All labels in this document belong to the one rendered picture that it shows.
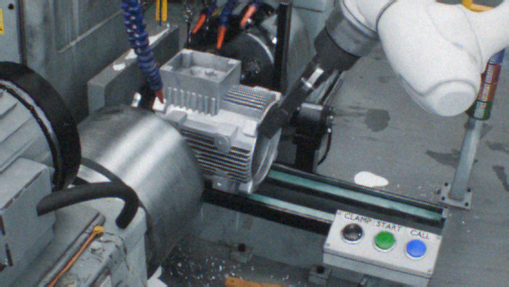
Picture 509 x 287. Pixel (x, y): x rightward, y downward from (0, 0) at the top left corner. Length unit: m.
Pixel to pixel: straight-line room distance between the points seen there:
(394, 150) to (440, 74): 0.89
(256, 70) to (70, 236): 0.73
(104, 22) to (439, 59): 0.75
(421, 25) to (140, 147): 0.44
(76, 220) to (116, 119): 0.26
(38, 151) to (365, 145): 1.12
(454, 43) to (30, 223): 0.56
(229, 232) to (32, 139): 0.69
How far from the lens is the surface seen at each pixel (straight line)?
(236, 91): 1.25
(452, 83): 0.86
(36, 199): 0.68
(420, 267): 0.99
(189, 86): 1.23
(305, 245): 1.29
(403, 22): 0.91
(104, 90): 1.19
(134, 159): 0.98
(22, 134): 0.72
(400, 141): 1.77
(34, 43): 1.21
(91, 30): 1.35
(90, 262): 0.80
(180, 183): 1.03
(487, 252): 1.47
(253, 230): 1.31
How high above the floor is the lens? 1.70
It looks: 32 degrees down
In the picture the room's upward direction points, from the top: 4 degrees clockwise
